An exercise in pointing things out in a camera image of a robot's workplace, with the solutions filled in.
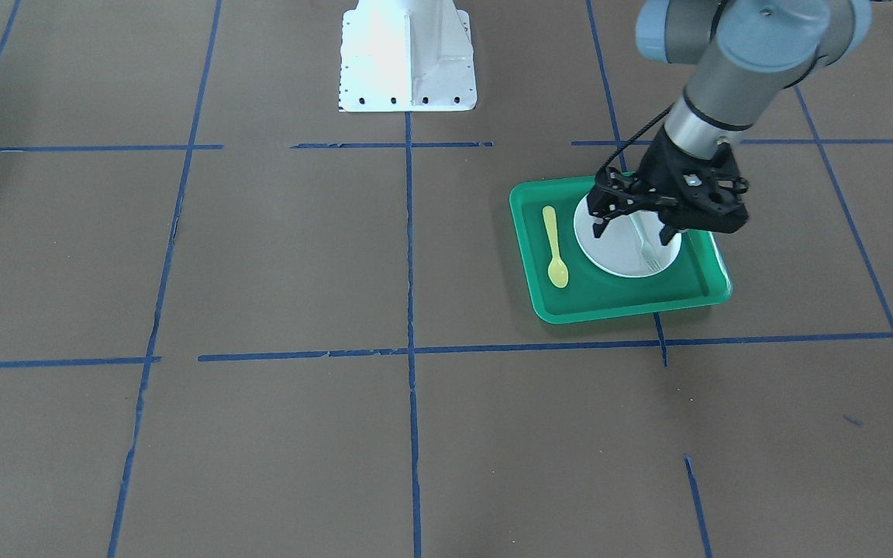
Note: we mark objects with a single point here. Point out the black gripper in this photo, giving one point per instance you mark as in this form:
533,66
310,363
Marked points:
661,164

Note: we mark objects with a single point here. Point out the yellow plastic spoon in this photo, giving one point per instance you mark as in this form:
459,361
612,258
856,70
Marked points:
557,268

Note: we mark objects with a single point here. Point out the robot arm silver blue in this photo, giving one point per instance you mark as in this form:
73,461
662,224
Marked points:
744,53

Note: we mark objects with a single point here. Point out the white round plate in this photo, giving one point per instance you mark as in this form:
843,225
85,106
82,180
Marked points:
617,252

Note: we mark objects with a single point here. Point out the translucent blue plastic fork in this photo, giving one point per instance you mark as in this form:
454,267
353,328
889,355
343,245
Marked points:
647,251

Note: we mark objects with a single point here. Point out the green plastic tray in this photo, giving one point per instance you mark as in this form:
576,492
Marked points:
697,278

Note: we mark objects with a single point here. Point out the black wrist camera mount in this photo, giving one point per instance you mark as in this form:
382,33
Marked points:
712,193

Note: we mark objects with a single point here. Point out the white column pedestal base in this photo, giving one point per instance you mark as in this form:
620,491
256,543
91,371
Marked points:
399,56

